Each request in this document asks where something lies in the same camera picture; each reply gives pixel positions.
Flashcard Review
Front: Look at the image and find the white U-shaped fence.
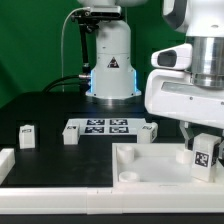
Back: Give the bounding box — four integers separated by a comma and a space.
0, 146, 224, 215

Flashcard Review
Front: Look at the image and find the black cable bundle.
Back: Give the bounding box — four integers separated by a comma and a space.
41, 73, 92, 93

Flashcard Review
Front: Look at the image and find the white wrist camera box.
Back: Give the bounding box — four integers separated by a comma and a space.
151, 43, 193, 70

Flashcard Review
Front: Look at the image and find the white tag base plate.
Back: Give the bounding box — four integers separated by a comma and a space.
64, 118, 145, 135

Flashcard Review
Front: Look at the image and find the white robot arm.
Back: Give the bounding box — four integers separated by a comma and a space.
77, 0, 224, 130

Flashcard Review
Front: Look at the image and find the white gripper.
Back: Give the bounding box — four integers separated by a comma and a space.
145, 69, 224, 159

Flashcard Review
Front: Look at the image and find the white square table top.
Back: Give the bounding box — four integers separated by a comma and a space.
112, 143, 224, 186

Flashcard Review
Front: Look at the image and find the black camera on stand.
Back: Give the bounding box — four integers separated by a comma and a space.
71, 6, 122, 74

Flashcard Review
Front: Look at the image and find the grey cable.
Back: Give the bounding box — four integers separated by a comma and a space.
60, 7, 90, 93

